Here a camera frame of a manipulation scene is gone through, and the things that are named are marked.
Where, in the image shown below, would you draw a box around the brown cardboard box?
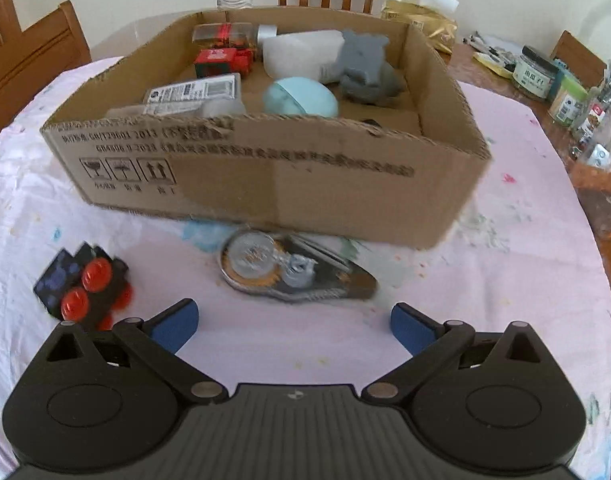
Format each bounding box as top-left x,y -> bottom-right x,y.
40,6 -> 493,251

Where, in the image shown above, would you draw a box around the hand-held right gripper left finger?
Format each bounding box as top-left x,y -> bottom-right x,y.
45,297 -> 226,406

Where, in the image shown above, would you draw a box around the white plastic container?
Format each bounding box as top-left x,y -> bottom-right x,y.
262,30 -> 346,81

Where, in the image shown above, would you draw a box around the glass jar with gold contents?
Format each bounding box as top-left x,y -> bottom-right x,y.
192,22 -> 278,53

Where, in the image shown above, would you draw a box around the yellow flat packet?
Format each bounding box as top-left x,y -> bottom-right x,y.
473,50 -> 516,78

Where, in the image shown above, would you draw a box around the green-lidded jar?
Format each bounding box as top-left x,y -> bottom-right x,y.
548,72 -> 589,126

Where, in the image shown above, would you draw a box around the teal egg-shaped case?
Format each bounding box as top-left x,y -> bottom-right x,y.
262,76 -> 341,118

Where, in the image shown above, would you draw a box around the grey plastic toy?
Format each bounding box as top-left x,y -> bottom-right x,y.
319,29 -> 407,107

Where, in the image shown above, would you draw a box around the clear plastic jar with label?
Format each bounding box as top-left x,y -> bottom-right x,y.
105,73 -> 247,118

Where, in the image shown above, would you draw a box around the black toy train red wheels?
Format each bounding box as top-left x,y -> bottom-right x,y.
32,242 -> 133,331

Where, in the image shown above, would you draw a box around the gold foil bag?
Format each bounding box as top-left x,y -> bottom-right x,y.
380,0 -> 459,53

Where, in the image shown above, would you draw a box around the glass jar with dark label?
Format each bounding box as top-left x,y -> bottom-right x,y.
513,46 -> 561,101

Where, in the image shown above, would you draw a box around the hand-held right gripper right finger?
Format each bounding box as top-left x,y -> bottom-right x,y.
360,302 -> 543,403

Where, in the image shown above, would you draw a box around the correction tape dispenser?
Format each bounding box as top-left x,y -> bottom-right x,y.
218,227 -> 379,303

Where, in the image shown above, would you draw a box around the small bottle with red label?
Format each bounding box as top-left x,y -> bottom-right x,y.
573,100 -> 609,143

